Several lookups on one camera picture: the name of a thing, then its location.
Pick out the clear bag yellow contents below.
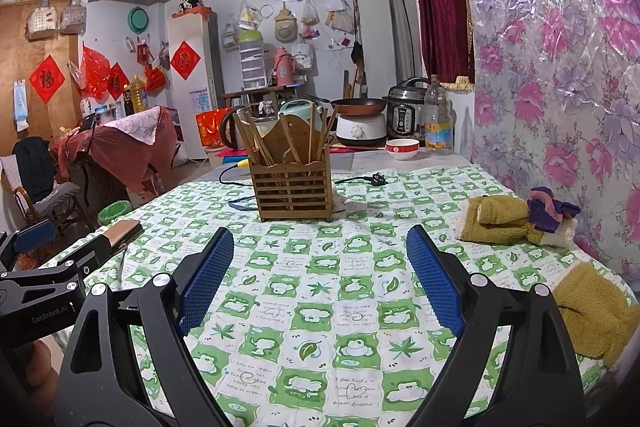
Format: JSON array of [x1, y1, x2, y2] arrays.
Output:
[[237, 0, 263, 30]]

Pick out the clear plastic drawer unit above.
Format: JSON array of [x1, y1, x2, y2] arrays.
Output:
[[240, 44, 266, 88]]

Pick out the green patterned tablecloth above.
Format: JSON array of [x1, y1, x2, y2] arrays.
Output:
[[40, 164, 640, 427]]

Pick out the clear bag red contents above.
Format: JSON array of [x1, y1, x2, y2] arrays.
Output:
[[300, 0, 320, 38]]

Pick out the wooden chopstick holder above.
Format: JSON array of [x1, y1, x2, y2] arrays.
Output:
[[248, 112, 333, 223]]

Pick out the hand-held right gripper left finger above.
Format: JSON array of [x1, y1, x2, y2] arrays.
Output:
[[54, 227, 236, 427]]

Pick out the black power cable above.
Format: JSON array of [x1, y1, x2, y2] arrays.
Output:
[[219, 164, 387, 188]]

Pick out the red and white bowl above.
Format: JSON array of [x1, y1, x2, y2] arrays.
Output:
[[385, 138, 421, 162]]

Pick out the white refrigerator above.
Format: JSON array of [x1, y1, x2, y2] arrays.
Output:
[[167, 12, 224, 161]]

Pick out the brown wooden door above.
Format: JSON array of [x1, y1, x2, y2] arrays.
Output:
[[0, 2, 83, 142]]

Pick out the wooden side table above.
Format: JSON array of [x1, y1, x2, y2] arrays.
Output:
[[220, 88, 306, 108]]

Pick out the copper frying pan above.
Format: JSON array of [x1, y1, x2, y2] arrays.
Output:
[[299, 94, 388, 116]]

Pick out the green plastic basket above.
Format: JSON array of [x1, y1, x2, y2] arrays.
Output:
[[97, 201, 132, 225]]

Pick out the black jacket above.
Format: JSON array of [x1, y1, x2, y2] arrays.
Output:
[[12, 138, 56, 202]]

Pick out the white patterned cloth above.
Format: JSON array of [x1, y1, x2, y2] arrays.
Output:
[[100, 105, 163, 145]]

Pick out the white electric cooker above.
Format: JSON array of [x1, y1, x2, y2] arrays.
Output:
[[335, 112, 388, 146]]

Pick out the brown phone wallet case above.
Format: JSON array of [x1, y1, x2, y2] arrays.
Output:
[[102, 220, 144, 249]]

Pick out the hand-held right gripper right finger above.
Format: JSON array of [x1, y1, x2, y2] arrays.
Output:
[[402, 224, 586, 427]]

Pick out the rattan chair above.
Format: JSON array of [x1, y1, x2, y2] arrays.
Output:
[[0, 152, 83, 233]]

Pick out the leaning wooden boards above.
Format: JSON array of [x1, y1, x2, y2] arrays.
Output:
[[342, 69, 368, 100]]

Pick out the blue white hanging packet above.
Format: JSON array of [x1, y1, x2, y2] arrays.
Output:
[[12, 79, 30, 132]]

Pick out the red cloth cover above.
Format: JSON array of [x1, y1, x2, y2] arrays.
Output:
[[50, 105, 182, 188]]

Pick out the small red diamond poster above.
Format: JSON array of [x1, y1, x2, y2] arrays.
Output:
[[107, 63, 131, 100]]

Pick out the clear bottle yellow label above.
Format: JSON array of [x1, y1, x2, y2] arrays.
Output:
[[424, 75, 455, 152]]

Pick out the red plastic bag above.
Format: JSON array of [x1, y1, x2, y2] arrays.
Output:
[[81, 46, 112, 100]]

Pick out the pile of wooden chopsticks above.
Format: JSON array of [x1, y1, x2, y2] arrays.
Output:
[[233, 103, 340, 188]]

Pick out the white woven handbag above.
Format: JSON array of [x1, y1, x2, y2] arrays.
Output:
[[27, 0, 57, 40]]

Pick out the pink thermos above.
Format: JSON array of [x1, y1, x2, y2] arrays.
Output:
[[273, 47, 293, 85]]

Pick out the steel electric kettle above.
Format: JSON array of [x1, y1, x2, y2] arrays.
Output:
[[219, 105, 251, 152]]

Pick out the yellow cooking oil bottle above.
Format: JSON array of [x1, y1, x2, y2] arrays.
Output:
[[129, 74, 149, 112]]

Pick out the green basin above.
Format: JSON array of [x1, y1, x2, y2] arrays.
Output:
[[128, 6, 150, 32]]

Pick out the person's left hand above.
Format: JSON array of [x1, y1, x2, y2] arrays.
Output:
[[25, 339, 61, 408]]

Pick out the mustard plush cloth purple trim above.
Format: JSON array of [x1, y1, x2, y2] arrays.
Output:
[[455, 187, 582, 249]]

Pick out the light blue rice cooker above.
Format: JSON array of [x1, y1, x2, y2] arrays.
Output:
[[277, 98, 326, 120]]

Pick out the red gift bag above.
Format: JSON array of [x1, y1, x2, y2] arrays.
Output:
[[195, 108, 233, 148]]

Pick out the beige handbag clear cover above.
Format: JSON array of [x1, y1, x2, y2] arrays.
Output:
[[59, 0, 87, 32]]

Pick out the floral plastic sheet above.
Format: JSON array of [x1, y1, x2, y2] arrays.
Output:
[[452, 0, 640, 293]]

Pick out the beige heart hanging pocket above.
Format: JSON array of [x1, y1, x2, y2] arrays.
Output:
[[274, 7, 299, 42]]

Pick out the white printed bag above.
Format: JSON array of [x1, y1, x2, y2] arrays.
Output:
[[292, 44, 316, 70]]

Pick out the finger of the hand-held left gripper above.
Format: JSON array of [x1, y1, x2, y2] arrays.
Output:
[[0, 219, 57, 275], [0, 232, 126, 303]]

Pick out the hanging white plastic bag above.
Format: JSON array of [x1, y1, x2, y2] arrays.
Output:
[[326, 0, 353, 32]]

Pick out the black pressure cooker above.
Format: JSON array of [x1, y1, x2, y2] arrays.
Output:
[[382, 77, 435, 140]]

